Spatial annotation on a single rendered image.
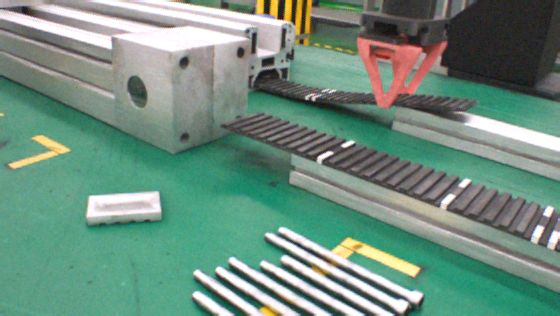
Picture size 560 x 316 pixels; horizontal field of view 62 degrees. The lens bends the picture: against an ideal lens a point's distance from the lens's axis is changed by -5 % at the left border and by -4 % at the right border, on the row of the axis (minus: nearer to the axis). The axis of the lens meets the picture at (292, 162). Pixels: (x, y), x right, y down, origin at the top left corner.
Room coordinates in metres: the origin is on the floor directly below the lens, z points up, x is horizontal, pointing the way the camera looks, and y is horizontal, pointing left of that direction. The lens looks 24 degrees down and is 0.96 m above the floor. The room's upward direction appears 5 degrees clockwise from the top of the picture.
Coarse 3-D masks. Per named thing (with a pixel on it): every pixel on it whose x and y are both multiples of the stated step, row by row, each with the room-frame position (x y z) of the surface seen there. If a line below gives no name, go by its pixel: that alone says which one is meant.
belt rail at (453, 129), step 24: (408, 120) 0.51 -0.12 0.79; (432, 120) 0.49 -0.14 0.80; (456, 120) 0.48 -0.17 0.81; (480, 120) 0.48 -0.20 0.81; (456, 144) 0.47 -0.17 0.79; (480, 144) 0.46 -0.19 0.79; (504, 144) 0.44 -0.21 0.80; (528, 144) 0.43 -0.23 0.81; (552, 144) 0.43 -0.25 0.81; (528, 168) 0.43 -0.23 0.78; (552, 168) 0.41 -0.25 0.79
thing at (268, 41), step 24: (72, 0) 0.84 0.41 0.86; (96, 0) 0.80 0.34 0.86; (120, 0) 0.88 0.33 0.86; (144, 0) 0.84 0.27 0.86; (144, 24) 0.72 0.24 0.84; (168, 24) 0.71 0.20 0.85; (192, 24) 0.66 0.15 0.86; (216, 24) 0.63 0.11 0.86; (240, 24) 0.63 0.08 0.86; (264, 24) 0.68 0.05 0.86; (288, 24) 0.68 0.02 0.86; (264, 48) 0.68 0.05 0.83; (288, 48) 0.68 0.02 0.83; (264, 72) 0.69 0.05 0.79; (288, 72) 0.68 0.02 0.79
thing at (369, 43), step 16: (368, 32) 0.52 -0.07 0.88; (384, 32) 0.53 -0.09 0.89; (368, 48) 0.51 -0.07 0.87; (384, 48) 0.51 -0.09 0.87; (400, 48) 0.49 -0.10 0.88; (416, 48) 0.49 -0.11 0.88; (368, 64) 0.51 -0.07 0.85; (400, 64) 0.49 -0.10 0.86; (400, 80) 0.50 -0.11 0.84; (384, 96) 0.51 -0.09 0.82
